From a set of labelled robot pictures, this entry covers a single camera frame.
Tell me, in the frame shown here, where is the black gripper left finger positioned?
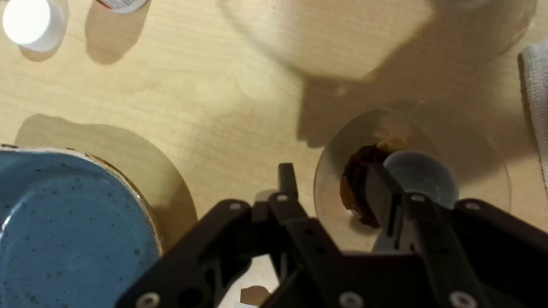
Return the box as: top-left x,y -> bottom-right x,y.
114,161 -> 368,308

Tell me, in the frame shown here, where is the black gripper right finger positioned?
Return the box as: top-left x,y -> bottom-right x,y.
363,161 -> 548,308

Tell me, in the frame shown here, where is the light blue plastic spoon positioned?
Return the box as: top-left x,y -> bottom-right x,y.
380,148 -> 460,211

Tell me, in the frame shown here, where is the blue speckled ceramic bowl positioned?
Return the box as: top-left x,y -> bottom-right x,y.
0,146 -> 166,308

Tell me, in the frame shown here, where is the folded beige cloth towel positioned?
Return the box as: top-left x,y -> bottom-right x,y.
517,38 -> 548,194

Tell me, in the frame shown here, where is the white pill bottle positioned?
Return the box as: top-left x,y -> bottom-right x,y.
92,0 -> 154,16

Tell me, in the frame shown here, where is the white round bottle cap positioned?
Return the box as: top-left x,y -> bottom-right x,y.
0,0 -> 70,55

